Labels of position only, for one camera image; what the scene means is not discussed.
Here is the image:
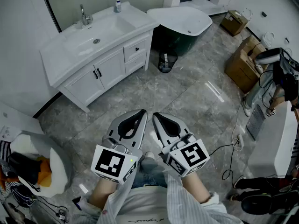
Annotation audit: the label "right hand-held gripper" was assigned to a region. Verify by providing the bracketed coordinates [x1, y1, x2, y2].
[152, 112, 210, 177]

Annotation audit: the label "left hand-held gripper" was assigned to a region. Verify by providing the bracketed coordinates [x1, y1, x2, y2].
[90, 109, 148, 185]

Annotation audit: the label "person's right forearm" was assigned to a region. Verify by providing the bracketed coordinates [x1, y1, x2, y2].
[181, 171, 212, 204]

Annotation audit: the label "person's left forearm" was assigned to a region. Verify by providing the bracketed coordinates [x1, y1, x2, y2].
[88, 175, 124, 211]

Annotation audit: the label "white plain-front drawer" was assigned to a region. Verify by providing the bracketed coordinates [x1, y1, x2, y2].
[125, 51, 148, 76]

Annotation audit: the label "person's legs in jeans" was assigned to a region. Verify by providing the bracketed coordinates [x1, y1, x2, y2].
[130, 156, 169, 189]

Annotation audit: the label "white vanity cabinet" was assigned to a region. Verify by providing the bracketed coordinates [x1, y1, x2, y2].
[52, 28, 154, 113]

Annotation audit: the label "black mesh waste basket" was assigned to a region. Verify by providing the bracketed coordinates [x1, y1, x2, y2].
[157, 49, 178, 74]

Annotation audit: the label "white power strip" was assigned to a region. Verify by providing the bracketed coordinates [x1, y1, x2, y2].
[236, 134, 245, 152]

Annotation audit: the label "person's striped white shirt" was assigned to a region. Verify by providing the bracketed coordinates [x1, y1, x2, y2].
[77, 171, 243, 224]

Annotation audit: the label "white round floor basin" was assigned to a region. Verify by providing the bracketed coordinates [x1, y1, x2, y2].
[9, 131, 73, 198]

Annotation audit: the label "dark phone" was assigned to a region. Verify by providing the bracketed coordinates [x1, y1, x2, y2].
[71, 196, 82, 211]

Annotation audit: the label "orange cloth item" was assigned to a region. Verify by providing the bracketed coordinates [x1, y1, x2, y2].
[37, 156, 52, 189]

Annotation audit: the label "large brown cardboard box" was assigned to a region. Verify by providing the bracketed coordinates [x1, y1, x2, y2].
[224, 35, 268, 93]

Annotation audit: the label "white ceramic sink basin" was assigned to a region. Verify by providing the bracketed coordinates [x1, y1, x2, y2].
[39, 0, 161, 88]

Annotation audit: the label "white bulky floor fixture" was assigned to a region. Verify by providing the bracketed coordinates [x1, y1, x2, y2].
[247, 100, 299, 178]

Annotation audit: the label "white low box unit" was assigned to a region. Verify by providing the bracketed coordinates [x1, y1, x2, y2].
[0, 101, 45, 142]

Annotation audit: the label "black bag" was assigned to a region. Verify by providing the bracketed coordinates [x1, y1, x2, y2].
[8, 152, 43, 185]

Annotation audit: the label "freestanding white bathtub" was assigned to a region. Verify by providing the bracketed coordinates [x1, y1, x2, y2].
[146, 6, 213, 57]

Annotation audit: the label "chrome faucet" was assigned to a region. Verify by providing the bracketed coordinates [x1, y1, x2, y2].
[79, 3, 93, 27]

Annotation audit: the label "small brown cardboard box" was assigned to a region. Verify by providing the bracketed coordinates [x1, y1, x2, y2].
[221, 10, 249, 36]

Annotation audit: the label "black floor cable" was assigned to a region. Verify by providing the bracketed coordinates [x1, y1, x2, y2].
[208, 143, 239, 181]

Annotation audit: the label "white cabinet door black handle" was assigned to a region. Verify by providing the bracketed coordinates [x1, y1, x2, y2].
[93, 47, 127, 90]
[64, 64, 106, 106]

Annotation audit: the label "white floor cable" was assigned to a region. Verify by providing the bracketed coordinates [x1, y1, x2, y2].
[231, 87, 244, 139]

